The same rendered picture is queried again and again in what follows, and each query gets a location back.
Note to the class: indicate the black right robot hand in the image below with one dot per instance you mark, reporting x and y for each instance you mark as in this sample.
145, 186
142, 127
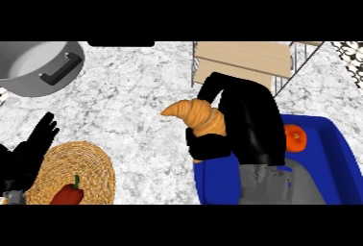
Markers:
250, 121

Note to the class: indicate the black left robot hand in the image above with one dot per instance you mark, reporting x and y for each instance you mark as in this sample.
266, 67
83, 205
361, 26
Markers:
29, 150

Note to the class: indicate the golden brown croissant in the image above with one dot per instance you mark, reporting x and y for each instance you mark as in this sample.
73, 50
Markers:
203, 117

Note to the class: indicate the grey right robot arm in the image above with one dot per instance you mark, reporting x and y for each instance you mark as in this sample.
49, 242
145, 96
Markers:
279, 185

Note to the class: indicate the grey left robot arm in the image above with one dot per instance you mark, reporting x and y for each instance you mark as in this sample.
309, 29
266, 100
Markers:
15, 197

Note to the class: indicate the blue tray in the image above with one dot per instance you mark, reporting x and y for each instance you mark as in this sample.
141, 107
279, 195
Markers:
331, 160

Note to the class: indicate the orange tomato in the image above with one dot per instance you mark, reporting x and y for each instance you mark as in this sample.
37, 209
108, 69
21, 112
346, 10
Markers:
296, 138

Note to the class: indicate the woven wicker placemat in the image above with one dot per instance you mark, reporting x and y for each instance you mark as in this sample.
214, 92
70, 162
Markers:
80, 169

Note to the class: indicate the red bell pepper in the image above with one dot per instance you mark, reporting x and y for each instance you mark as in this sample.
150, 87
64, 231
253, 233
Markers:
68, 193

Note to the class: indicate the black and white patterned object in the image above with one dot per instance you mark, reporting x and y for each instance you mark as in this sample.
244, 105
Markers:
352, 61

